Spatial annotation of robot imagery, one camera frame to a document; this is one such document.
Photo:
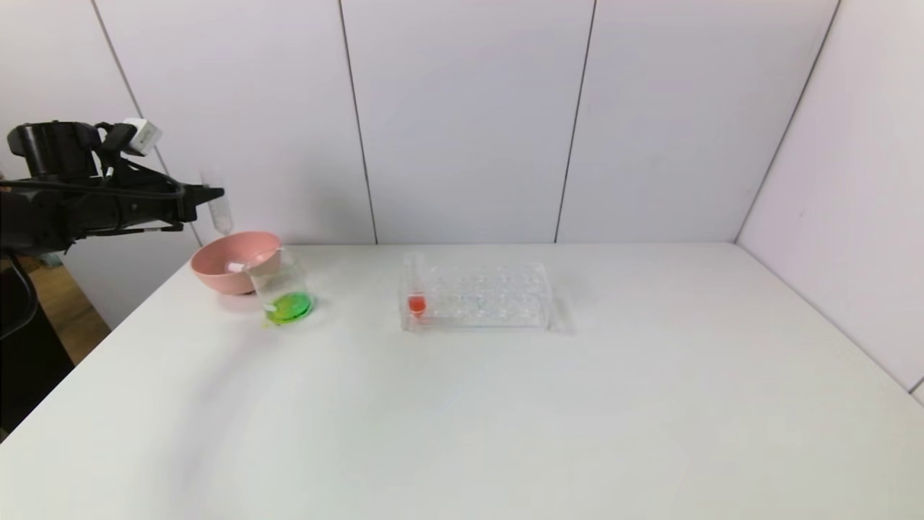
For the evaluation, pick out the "dark cabinet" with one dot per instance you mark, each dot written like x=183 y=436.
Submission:
x=25 y=361

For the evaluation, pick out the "test tube with yellow pigment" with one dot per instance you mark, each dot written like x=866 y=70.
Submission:
x=245 y=264

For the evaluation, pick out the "test tube with blue pigment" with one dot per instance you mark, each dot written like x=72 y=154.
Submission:
x=220 y=213

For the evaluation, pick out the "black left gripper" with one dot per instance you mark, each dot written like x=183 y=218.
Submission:
x=188 y=204

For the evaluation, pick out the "clear glass beaker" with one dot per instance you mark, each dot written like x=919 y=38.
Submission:
x=289 y=307

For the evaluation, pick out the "pink plastic bowl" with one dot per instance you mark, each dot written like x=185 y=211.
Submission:
x=216 y=278

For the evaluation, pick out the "clear acrylic test tube rack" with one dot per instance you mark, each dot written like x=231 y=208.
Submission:
x=476 y=303

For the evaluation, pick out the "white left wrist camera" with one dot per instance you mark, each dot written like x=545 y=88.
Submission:
x=143 y=136

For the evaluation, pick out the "test tube with red pigment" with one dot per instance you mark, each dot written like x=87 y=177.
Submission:
x=416 y=305

